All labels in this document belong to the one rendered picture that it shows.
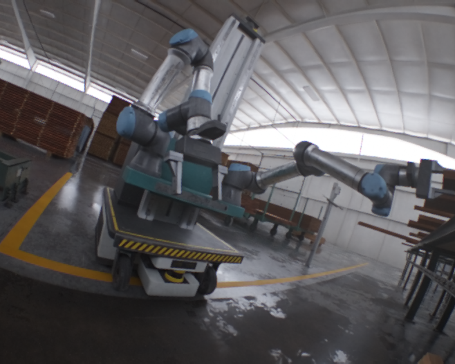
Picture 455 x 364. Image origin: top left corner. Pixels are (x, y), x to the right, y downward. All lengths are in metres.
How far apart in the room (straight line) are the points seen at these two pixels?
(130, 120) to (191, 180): 0.50
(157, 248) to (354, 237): 11.01
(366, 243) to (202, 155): 10.98
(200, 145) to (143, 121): 0.32
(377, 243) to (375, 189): 10.61
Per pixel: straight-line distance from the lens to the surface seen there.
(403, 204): 11.43
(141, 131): 0.80
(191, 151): 0.52
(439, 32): 7.70
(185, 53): 0.87
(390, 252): 11.15
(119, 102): 10.33
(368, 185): 0.64
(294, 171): 1.01
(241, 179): 1.10
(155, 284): 0.93
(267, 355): 0.96
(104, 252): 1.06
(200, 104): 0.60
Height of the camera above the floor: 0.60
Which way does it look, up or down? 3 degrees up
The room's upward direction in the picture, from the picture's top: 20 degrees clockwise
